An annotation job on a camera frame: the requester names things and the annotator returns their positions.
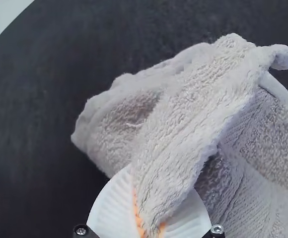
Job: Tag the black mat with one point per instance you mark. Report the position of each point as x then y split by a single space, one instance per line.
47 99

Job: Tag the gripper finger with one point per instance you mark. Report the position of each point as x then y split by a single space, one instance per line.
191 220
111 205

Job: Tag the pale towel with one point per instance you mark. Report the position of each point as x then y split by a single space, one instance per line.
183 111

